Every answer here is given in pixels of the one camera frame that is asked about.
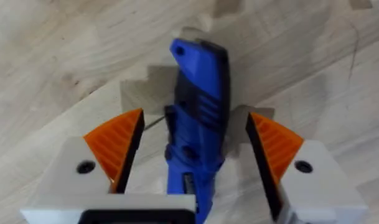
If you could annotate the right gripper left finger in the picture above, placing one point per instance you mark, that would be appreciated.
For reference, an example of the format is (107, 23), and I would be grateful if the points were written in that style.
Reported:
(96, 165)

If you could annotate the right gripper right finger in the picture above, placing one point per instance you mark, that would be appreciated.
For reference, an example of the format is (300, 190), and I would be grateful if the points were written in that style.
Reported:
(301, 174)

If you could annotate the blue electric screwdriver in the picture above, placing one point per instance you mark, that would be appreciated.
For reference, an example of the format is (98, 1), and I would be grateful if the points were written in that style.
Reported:
(198, 124)

